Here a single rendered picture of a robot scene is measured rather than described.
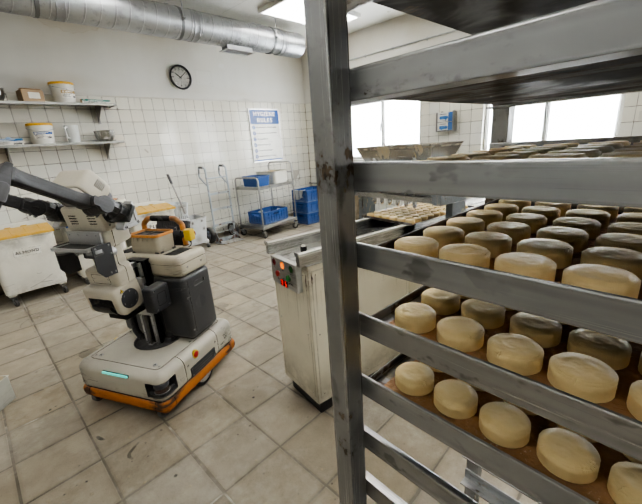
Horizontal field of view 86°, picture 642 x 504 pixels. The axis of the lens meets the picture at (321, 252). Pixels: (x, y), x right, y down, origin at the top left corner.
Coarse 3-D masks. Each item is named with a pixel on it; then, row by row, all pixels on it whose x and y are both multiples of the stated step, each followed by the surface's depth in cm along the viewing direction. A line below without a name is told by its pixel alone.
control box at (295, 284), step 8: (272, 256) 173; (280, 256) 171; (272, 264) 175; (288, 264) 161; (272, 272) 177; (280, 272) 169; (288, 272) 163; (296, 272) 157; (280, 280) 171; (296, 280) 158; (288, 288) 166; (296, 288) 160
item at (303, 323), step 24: (312, 264) 156; (312, 288) 158; (360, 288) 177; (384, 288) 188; (408, 288) 201; (288, 312) 180; (312, 312) 161; (288, 336) 187; (312, 336) 165; (360, 336) 184; (288, 360) 194; (312, 360) 170; (384, 360) 201; (312, 384) 176
